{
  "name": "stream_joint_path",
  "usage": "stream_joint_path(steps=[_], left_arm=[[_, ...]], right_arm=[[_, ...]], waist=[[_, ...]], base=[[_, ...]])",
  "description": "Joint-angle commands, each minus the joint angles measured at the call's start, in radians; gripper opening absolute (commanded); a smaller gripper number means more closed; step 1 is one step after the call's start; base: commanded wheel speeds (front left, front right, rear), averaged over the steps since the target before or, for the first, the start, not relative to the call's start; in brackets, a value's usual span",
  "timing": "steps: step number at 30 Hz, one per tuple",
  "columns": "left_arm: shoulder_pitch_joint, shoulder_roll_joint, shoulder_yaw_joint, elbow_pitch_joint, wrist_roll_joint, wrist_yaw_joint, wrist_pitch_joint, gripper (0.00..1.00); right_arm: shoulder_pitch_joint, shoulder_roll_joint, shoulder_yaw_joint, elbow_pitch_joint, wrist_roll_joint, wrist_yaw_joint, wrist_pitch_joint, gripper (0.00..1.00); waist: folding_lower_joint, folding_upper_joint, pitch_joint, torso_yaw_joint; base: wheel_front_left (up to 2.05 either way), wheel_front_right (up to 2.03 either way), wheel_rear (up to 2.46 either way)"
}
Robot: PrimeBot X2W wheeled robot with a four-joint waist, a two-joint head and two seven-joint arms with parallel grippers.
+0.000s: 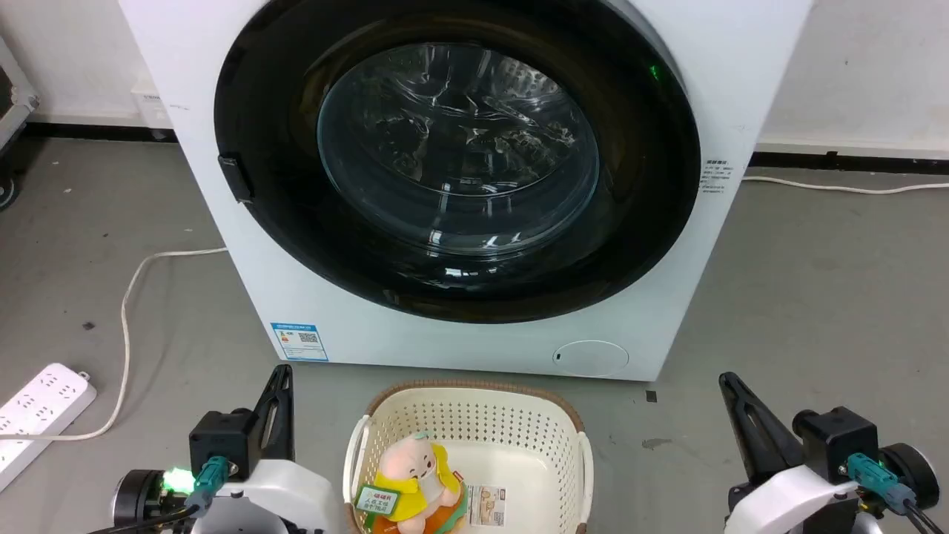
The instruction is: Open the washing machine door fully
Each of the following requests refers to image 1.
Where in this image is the blue energy label sticker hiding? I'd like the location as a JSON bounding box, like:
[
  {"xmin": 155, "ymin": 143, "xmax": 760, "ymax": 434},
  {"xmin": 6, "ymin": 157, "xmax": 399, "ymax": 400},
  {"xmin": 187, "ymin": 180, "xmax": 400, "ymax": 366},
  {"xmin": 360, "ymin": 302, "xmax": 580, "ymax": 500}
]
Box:
[{"xmin": 270, "ymin": 322, "xmax": 329, "ymax": 363}]

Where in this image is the green doll hang tag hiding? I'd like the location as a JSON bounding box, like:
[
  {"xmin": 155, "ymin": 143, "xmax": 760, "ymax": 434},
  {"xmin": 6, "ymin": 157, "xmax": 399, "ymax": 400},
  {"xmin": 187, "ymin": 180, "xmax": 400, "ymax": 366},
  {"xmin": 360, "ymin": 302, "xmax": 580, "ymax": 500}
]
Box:
[{"xmin": 354, "ymin": 484, "xmax": 401, "ymax": 518}]

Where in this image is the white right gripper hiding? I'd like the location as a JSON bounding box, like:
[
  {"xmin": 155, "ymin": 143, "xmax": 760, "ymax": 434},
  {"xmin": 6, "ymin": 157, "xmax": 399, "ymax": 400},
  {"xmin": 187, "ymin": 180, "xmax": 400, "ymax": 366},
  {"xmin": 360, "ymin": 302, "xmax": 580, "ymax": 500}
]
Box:
[{"xmin": 718, "ymin": 373, "xmax": 863, "ymax": 534}]

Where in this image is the cream perforated laundry basket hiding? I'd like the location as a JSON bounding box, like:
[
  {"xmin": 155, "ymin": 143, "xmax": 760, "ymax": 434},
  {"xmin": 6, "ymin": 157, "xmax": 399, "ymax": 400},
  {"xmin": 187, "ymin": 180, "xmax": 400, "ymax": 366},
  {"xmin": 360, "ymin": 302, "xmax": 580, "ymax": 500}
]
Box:
[{"xmin": 343, "ymin": 380, "xmax": 594, "ymax": 534}]

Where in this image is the white power strip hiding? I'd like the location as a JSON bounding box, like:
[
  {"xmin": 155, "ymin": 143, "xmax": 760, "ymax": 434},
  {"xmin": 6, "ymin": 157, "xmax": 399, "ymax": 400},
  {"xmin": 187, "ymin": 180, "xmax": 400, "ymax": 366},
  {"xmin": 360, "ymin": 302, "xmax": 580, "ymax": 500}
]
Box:
[{"xmin": 0, "ymin": 363, "xmax": 98, "ymax": 492}]

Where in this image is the teal cable connector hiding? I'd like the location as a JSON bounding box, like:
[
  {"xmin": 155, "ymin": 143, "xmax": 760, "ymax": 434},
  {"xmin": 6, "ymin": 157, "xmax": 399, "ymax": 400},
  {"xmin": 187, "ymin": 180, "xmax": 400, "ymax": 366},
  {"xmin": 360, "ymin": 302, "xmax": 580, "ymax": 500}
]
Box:
[
  {"xmin": 847, "ymin": 453, "xmax": 918, "ymax": 515},
  {"xmin": 185, "ymin": 456, "xmax": 229, "ymax": 518}
]

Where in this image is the white power strip cable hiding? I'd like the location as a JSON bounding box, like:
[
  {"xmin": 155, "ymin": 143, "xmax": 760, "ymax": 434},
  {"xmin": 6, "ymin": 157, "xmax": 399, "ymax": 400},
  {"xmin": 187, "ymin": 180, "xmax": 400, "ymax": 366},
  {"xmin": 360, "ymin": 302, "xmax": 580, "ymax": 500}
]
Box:
[{"xmin": 0, "ymin": 247, "xmax": 229, "ymax": 444}]

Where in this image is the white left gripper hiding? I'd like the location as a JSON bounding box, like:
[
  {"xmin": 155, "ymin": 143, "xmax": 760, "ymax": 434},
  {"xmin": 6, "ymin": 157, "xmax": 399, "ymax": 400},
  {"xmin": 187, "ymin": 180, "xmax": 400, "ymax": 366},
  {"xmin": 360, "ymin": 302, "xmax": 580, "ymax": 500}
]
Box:
[{"xmin": 194, "ymin": 365, "xmax": 343, "ymax": 534}]

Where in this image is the small text sticker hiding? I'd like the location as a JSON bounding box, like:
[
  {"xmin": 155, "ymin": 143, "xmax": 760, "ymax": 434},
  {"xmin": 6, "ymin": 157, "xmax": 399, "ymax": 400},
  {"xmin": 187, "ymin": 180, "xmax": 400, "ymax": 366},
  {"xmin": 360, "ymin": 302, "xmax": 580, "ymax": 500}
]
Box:
[{"xmin": 699, "ymin": 157, "xmax": 735, "ymax": 198}]

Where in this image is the teal left cable connector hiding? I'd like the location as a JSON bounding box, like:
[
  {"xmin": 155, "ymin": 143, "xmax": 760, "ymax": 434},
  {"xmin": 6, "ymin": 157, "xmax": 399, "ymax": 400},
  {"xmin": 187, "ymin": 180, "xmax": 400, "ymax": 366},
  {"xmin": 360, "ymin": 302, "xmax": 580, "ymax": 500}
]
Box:
[{"xmin": 185, "ymin": 456, "xmax": 229, "ymax": 518}]

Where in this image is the round drain filter cover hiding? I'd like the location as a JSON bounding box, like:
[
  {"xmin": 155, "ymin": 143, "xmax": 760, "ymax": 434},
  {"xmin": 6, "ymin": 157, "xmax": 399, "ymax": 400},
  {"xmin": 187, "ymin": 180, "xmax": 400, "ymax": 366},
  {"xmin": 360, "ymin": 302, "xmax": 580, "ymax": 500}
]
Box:
[{"xmin": 552, "ymin": 340, "xmax": 630, "ymax": 378}]

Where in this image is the white front-load washing machine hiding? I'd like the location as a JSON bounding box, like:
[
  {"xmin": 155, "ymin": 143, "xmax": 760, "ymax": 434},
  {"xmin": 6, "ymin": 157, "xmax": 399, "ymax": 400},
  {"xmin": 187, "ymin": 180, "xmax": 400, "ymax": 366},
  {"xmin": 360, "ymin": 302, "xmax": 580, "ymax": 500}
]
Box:
[{"xmin": 119, "ymin": 0, "xmax": 814, "ymax": 383}]

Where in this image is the pink and yellow plush doll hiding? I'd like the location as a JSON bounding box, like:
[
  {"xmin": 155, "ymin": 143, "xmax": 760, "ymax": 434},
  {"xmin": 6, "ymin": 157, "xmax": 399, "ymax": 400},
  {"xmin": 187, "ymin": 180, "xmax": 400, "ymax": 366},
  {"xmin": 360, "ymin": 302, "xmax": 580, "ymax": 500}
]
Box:
[{"xmin": 354, "ymin": 432, "xmax": 469, "ymax": 534}]

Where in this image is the black round washer door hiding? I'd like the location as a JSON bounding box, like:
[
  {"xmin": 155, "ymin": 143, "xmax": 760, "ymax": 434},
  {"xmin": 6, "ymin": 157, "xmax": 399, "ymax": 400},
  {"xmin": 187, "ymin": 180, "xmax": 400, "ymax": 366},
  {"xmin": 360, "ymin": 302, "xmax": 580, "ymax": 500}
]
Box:
[{"xmin": 214, "ymin": 0, "xmax": 702, "ymax": 325}]

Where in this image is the white cable along wall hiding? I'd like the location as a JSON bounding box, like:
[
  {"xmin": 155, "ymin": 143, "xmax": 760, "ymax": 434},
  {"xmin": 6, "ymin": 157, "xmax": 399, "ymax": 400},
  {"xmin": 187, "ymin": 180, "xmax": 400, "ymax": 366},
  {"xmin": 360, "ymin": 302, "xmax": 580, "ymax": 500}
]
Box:
[{"xmin": 741, "ymin": 175, "xmax": 949, "ymax": 196}]

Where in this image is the teal right cable connector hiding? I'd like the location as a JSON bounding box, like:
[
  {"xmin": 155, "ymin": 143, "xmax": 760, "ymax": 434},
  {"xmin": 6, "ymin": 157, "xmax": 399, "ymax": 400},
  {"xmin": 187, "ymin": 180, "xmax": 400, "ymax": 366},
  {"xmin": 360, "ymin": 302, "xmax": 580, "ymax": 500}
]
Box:
[{"xmin": 847, "ymin": 453, "xmax": 918, "ymax": 515}]

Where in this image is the white paper label in basket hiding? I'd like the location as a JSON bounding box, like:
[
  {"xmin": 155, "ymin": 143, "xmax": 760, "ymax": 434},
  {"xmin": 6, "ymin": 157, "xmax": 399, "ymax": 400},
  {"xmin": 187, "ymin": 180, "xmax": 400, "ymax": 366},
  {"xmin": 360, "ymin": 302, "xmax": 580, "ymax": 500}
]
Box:
[{"xmin": 467, "ymin": 484, "xmax": 507, "ymax": 528}]

